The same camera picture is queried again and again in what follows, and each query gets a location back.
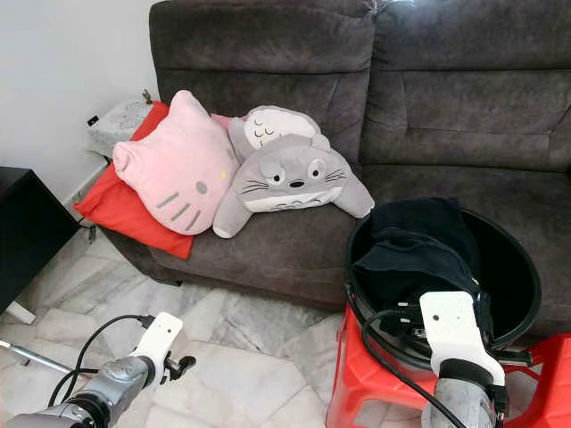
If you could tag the black garment neon green print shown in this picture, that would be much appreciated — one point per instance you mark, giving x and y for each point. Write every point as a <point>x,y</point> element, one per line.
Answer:
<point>410,267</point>

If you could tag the plain black garment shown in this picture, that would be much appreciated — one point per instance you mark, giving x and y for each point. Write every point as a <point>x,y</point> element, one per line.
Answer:
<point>424,218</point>

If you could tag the black plastic bucket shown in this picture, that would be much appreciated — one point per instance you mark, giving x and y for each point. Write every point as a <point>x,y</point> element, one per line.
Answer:
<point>513,267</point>

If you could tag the red cushion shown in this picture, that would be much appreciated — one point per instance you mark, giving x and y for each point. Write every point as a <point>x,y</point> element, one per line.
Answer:
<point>116,209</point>

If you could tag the black TV console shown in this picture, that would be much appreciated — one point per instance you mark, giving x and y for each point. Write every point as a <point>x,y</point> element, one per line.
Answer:
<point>36,223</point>

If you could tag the grey Totoro plush open eyes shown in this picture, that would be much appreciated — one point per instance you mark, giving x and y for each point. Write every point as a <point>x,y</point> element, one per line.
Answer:
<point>290,178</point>

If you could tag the pink cat face pillow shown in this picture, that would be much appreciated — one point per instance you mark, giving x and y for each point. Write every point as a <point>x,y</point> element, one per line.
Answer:
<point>178,165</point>

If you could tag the dark grey fabric sofa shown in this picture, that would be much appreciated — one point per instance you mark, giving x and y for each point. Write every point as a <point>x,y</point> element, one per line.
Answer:
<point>455,98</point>

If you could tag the grey Totoro plush closed eyes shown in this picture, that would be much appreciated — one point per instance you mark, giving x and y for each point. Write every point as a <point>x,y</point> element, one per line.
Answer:
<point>272,125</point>

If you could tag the white lace table cloth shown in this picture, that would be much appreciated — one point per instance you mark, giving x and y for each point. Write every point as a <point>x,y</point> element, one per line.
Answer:
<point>116,125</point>

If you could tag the small brass figurine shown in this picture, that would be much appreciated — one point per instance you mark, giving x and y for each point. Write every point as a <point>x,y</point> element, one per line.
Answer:
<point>145,96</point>

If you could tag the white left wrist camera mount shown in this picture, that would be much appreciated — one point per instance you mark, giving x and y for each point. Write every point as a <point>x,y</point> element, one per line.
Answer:
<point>165,334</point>

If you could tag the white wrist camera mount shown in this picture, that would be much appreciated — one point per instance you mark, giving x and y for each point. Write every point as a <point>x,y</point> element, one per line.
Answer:
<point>165,334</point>
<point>455,325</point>

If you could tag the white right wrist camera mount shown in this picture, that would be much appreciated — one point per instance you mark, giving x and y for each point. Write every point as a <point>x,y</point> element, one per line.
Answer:
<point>455,325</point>

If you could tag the small black wall socket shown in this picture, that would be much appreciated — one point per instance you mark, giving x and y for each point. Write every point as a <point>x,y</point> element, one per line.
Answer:
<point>94,119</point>

